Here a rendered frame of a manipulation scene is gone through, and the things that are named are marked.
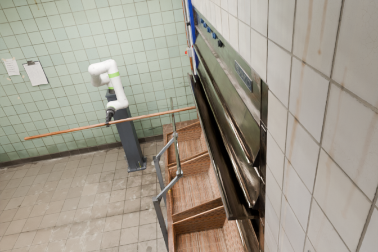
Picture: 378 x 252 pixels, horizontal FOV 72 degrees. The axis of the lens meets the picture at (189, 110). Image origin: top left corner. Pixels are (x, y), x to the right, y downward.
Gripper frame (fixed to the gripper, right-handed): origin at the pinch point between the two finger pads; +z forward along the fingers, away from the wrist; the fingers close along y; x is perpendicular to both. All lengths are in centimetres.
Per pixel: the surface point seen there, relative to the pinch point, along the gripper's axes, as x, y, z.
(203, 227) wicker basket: -72, 56, 93
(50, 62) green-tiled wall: 83, -33, -128
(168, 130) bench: -54, 62, -60
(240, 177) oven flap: -93, -28, 128
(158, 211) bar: -40, 36, 85
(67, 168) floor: 109, 120, -96
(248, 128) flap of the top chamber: -97, -61, 132
